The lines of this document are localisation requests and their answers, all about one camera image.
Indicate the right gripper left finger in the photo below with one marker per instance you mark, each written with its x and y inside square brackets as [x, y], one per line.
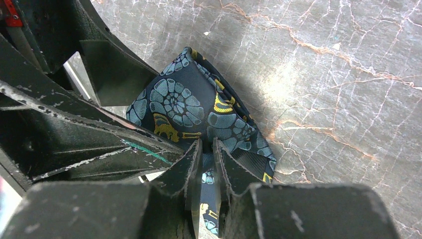
[175, 197]

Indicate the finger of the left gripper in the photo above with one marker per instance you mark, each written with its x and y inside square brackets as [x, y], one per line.
[49, 132]

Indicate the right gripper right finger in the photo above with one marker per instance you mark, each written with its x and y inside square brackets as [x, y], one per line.
[237, 218]

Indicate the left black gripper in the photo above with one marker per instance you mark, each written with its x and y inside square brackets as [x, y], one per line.
[37, 38]

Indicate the blue yellow patterned tie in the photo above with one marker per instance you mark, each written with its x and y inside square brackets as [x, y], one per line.
[191, 100]

